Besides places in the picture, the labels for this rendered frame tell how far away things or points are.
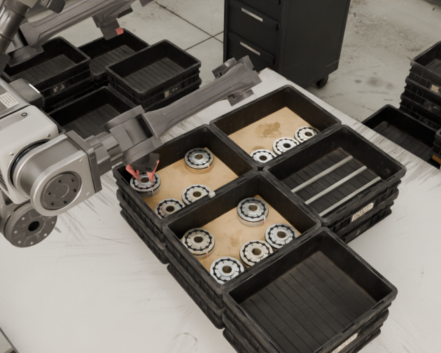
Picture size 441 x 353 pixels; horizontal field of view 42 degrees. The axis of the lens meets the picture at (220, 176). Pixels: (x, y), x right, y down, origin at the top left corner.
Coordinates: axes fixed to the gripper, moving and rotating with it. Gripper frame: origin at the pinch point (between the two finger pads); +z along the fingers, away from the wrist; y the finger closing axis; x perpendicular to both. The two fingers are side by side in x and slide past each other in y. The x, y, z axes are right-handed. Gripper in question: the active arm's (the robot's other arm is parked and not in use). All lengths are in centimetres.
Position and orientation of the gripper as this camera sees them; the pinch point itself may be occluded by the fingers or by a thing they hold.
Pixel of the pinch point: (144, 178)
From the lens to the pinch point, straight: 195.4
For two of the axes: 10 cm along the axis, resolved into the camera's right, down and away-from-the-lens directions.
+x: -2.6, 6.6, -7.0
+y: -9.6, -1.6, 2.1
